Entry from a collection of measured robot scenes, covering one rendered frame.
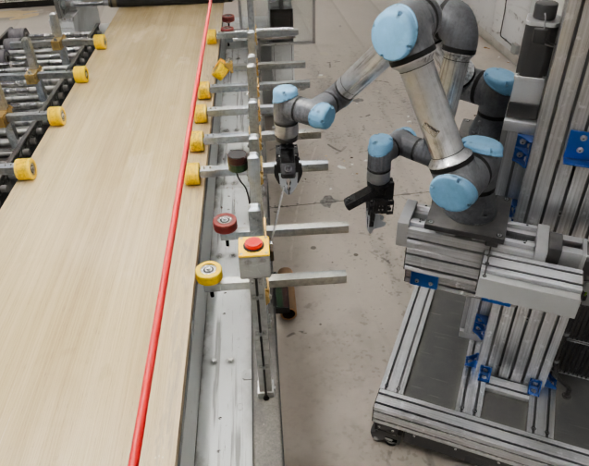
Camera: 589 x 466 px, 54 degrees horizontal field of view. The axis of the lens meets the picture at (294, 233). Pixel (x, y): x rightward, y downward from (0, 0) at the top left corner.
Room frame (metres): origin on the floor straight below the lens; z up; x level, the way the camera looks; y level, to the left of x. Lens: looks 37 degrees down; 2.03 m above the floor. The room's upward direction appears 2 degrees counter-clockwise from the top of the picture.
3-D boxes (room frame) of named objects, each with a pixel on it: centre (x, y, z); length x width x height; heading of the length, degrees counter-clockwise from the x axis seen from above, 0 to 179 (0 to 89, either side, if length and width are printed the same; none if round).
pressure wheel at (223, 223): (1.58, 0.23, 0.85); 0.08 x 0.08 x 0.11
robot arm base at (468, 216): (1.40, -0.52, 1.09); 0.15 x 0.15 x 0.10
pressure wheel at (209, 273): (1.32, 0.26, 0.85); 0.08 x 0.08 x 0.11
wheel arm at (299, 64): (2.83, 0.10, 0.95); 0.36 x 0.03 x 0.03; 93
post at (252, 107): (2.04, 0.14, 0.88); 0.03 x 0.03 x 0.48; 3
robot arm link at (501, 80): (1.86, -0.71, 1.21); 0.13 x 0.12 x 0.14; 46
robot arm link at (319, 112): (1.58, -0.08, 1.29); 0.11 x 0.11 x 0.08; 54
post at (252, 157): (1.54, 0.12, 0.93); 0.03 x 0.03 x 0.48; 3
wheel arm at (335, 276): (1.33, 0.06, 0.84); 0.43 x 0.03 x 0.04; 93
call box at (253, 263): (1.03, 0.09, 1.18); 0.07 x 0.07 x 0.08; 3
